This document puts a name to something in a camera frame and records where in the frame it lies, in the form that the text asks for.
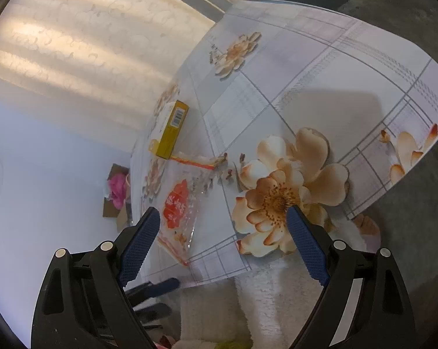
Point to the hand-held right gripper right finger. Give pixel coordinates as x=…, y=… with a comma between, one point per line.
x=308, y=247

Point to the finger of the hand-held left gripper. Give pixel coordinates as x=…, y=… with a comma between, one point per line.
x=157, y=286
x=155, y=312

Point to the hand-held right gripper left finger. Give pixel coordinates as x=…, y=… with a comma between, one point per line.
x=138, y=247

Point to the clear wrapper with red print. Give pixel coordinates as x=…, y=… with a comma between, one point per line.
x=175, y=207

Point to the brown cardboard box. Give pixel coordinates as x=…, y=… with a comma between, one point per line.
x=109, y=211

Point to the crumpled pink bag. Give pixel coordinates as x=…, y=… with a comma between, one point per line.
x=117, y=189

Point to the white fluffy blanket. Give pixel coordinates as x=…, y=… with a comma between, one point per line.
x=269, y=309

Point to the yellow cardboard box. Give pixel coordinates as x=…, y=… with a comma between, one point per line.
x=171, y=131

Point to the floral tablecloth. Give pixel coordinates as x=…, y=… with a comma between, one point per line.
x=313, y=80

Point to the cream patterned curtain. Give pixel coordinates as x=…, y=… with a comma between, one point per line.
x=77, y=43

